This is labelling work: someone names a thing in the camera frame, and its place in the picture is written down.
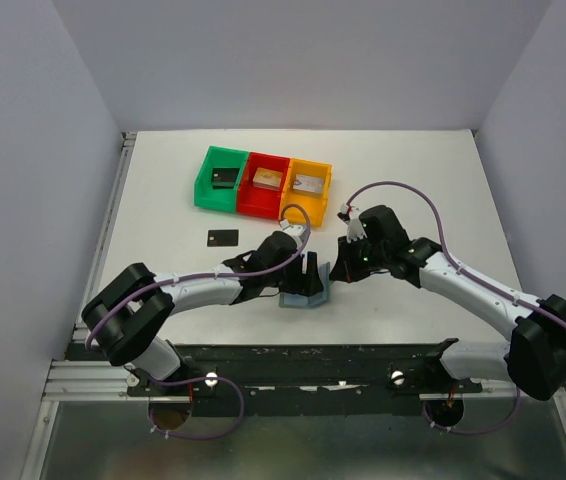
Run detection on red plastic bin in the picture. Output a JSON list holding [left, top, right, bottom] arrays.
[[236, 152, 290, 220]]

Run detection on black credit card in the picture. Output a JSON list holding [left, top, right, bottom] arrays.
[[207, 229, 239, 248]]

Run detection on green plastic bin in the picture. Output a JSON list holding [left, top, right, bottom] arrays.
[[194, 146, 249, 213]]

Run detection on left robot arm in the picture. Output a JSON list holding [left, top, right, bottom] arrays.
[[81, 224, 310, 382]]

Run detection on silver card stack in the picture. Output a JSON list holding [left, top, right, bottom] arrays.
[[292, 174, 325, 196]]

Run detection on black card stack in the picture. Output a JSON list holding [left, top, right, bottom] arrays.
[[211, 168, 240, 189]]

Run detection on aluminium frame rail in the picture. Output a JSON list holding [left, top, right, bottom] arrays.
[[42, 132, 137, 402]]

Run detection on yellow plastic bin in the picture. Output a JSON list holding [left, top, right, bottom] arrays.
[[279, 158, 332, 227]]

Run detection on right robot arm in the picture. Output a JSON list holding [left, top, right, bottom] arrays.
[[329, 205, 566, 400]]

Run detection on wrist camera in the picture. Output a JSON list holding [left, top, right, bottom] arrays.
[[337, 203, 367, 243], [279, 219, 310, 246]]

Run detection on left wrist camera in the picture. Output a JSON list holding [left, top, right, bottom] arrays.
[[279, 219, 310, 246]]

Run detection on sage green card holder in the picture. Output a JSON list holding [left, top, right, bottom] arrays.
[[279, 262, 331, 309]]

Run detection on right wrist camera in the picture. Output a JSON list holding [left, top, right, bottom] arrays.
[[337, 203, 367, 243]]

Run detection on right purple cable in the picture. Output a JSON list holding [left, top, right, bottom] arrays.
[[347, 180, 566, 437]]

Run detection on tan card stack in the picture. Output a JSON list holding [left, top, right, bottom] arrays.
[[252, 167, 283, 191]]

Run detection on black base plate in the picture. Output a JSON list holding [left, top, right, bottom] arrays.
[[123, 344, 482, 417]]

